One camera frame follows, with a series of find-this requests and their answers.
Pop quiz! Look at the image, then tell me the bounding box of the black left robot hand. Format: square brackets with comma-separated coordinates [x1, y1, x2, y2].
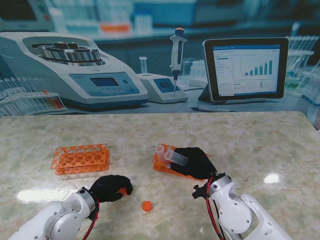
[88, 174, 134, 204]

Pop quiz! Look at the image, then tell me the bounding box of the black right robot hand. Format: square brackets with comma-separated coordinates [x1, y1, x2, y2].
[167, 146, 218, 181]

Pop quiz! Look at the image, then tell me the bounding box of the clear plastic test tube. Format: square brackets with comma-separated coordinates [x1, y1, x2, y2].
[163, 149, 189, 166]
[155, 146, 166, 161]

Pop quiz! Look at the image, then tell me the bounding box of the orange plastic test tube rack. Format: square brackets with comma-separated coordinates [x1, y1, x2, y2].
[50, 143, 111, 175]
[152, 143, 210, 181]

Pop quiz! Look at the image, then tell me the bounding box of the printed laboratory backdrop poster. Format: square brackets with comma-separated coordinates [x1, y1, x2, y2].
[0, 0, 320, 118]

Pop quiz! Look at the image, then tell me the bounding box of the red black left arm cable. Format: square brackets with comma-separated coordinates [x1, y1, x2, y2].
[81, 197, 101, 240]

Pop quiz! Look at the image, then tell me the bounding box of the red black arm cable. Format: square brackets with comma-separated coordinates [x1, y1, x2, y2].
[81, 197, 101, 240]
[204, 176, 226, 240]

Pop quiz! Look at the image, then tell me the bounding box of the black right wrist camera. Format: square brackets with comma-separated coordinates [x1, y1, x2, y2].
[191, 183, 210, 200]

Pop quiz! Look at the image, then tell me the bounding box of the red black right arm cable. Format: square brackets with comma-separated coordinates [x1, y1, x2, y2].
[204, 176, 226, 240]

